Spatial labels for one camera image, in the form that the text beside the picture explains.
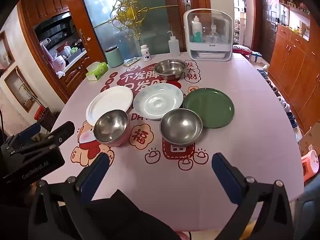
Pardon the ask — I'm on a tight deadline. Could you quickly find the green plate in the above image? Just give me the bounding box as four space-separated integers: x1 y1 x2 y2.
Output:
182 87 235 129

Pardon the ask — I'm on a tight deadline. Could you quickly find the printed pink tablecloth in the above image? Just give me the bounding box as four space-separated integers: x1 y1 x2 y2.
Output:
41 52 305 233

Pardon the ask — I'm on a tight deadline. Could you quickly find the green canister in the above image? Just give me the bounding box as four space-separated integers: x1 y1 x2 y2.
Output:
104 45 125 68

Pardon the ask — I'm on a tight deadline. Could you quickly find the white bottle green label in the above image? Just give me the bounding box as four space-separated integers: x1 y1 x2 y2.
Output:
191 16 203 43

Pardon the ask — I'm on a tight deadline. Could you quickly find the green tissue pack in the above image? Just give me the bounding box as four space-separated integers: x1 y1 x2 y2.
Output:
85 62 109 81

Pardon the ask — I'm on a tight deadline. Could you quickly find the metal door handle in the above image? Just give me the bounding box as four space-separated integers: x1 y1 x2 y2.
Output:
183 0 192 18

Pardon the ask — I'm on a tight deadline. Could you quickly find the wooden wardrobe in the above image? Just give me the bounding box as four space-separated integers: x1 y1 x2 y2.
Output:
268 22 320 133

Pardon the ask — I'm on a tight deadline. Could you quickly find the pink kitchen appliance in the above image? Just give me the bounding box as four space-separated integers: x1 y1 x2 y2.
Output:
52 54 68 72

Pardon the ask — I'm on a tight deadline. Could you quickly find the red grey cushion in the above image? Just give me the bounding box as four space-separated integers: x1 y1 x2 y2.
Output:
232 44 252 55

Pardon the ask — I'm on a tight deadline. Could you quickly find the red box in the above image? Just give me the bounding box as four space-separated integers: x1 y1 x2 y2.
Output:
34 104 51 121

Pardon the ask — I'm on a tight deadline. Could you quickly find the plastic squeeze bottle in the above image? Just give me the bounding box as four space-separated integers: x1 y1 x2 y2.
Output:
167 30 181 56

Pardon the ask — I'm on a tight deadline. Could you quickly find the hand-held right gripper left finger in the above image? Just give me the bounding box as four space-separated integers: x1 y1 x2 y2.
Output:
28 152 110 240

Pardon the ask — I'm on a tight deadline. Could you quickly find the gold door ornament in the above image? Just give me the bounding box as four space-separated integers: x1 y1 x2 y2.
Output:
94 0 178 41

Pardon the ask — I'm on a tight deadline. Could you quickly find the wide steel bowl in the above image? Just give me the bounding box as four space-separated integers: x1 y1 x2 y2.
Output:
153 59 187 81

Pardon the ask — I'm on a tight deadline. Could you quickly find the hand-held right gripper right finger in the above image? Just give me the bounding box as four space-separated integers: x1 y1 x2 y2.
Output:
211 152 295 240

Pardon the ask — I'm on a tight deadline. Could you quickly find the frosted glass door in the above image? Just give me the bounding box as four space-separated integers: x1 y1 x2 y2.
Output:
77 0 181 66

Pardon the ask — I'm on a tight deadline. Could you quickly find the blue white gift box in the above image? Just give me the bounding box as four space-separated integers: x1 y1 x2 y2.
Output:
249 51 263 63

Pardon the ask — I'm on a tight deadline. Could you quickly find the row of shoes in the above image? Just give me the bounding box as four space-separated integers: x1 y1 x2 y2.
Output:
257 64 301 131

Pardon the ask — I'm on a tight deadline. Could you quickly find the clear bottle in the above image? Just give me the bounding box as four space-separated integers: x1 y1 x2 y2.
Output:
209 23 220 43

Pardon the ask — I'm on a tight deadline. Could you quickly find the pink plastic stool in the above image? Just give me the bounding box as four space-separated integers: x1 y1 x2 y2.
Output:
301 149 320 181

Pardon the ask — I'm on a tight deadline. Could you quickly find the steel bowl pink exterior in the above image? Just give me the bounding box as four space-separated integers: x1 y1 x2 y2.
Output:
93 109 129 147
159 108 203 148

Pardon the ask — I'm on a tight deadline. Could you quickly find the blue patterned white plate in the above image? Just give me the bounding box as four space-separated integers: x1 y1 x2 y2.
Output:
133 84 184 120

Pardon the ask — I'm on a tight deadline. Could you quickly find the white pill bottle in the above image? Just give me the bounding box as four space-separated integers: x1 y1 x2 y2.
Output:
140 44 152 62

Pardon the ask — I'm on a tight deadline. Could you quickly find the wooden picture frame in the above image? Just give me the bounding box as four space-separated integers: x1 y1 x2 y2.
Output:
0 31 16 68
3 66 38 113

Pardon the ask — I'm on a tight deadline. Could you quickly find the dark wooden door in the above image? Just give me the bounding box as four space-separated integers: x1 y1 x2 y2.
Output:
254 0 280 63

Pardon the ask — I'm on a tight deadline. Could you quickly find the wooden wall cabinet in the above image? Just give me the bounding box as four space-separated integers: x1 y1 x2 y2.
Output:
17 0 106 101

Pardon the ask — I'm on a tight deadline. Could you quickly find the cardboard box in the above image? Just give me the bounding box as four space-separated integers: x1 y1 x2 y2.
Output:
298 124 320 156

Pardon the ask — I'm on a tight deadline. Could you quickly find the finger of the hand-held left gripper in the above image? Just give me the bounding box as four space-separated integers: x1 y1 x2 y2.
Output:
8 124 42 143
11 121 75 155

